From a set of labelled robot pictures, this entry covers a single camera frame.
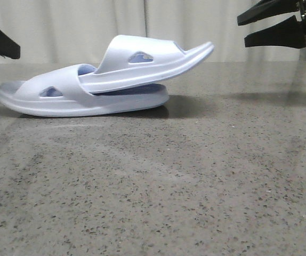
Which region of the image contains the light blue slipper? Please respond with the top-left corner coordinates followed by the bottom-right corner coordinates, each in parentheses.
top-left (79, 35), bottom-right (214, 94)
top-left (0, 64), bottom-right (169, 117)

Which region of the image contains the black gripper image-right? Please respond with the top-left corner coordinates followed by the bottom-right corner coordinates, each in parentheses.
top-left (237, 0), bottom-right (306, 49)

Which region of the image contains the beige background curtain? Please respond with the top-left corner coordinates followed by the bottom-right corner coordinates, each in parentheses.
top-left (0, 1), bottom-right (306, 64)

